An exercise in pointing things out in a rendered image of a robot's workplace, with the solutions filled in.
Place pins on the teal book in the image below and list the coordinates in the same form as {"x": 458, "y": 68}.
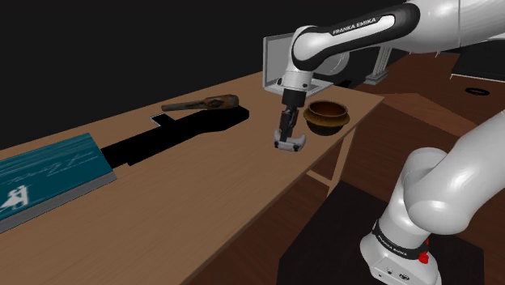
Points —
{"x": 47, "y": 173}

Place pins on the grey open laptop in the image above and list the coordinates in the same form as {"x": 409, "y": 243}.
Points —
{"x": 276, "y": 59}

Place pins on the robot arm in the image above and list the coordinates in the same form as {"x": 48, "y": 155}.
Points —
{"x": 434, "y": 189}

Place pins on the wooden table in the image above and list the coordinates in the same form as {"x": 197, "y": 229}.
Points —
{"x": 177, "y": 205}

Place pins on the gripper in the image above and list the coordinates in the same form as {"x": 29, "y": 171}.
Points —
{"x": 294, "y": 98}

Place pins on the grey ribbed post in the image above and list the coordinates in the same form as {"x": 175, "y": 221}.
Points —
{"x": 378, "y": 67}

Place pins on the brown wooden bowl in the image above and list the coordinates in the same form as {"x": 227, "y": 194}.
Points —
{"x": 326, "y": 120}

